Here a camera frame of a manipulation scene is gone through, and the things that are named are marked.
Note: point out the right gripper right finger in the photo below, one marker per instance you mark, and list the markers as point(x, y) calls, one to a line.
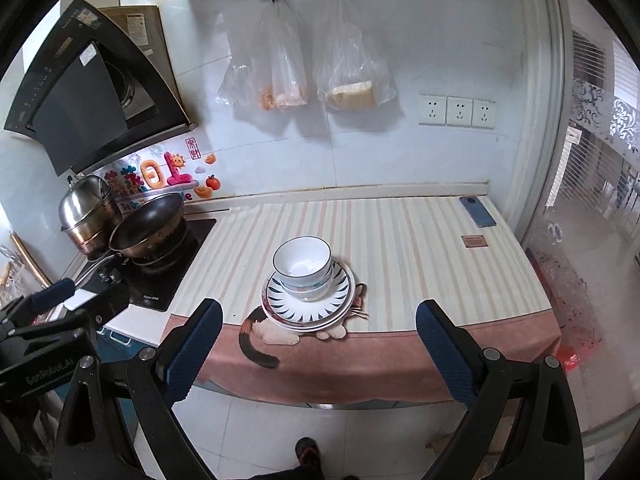
point(544, 440)

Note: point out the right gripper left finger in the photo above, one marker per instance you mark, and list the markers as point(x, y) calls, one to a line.
point(93, 440)

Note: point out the blue striped white plate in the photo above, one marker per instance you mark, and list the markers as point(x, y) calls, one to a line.
point(320, 307)

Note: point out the white bowl front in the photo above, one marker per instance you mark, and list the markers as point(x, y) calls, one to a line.
point(307, 295)

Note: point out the white bowl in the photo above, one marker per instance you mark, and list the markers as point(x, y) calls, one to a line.
point(302, 260)
point(307, 295)

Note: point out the floral blue rimmed bowl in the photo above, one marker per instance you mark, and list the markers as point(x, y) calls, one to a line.
point(323, 282)

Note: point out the white bowl back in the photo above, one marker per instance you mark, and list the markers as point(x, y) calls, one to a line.
point(302, 260)

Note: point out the black induction cooktop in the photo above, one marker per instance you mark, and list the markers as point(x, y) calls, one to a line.
point(154, 276)

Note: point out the stainless steel pot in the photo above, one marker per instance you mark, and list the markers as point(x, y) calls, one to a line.
point(89, 214)

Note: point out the black frying pan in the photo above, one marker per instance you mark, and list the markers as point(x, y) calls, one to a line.
point(143, 235)

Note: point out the striped cat print tablecloth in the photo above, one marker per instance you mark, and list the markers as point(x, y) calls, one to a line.
point(405, 250)

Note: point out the left black shoe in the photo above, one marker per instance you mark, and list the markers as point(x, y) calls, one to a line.
point(307, 453)

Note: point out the small brown square coaster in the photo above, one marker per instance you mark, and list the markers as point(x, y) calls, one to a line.
point(474, 241)

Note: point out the glass sliding door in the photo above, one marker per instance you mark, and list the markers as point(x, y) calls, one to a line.
point(584, 237)

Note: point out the blue smartphone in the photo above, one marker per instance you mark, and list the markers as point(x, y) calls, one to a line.
point(478, 212)

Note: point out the black range hood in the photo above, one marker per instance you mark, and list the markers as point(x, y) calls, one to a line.
point(91, 95)

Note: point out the left clear plastic bag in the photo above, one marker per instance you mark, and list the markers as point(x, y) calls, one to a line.
point(269, 73)

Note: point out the clear plastic bag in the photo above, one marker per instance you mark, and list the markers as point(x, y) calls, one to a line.
point(348, 71)
point(269, 73)

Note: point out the right clear plastic bag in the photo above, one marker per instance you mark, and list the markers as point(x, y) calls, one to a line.
point(348, 71)

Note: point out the colourful wall stickers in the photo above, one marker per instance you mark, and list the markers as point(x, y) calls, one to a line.
point(183, 164)

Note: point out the right wall socket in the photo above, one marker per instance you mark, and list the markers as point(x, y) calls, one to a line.
point(484, 114)

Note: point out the wall socket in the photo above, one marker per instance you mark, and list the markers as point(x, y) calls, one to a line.
point(459, 111)
point(484, 114)
point(432, 110)

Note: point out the middle wall socket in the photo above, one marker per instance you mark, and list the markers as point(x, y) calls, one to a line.
point(459, 111)

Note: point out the left wall socket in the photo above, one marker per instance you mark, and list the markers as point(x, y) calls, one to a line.
point(432, 110)

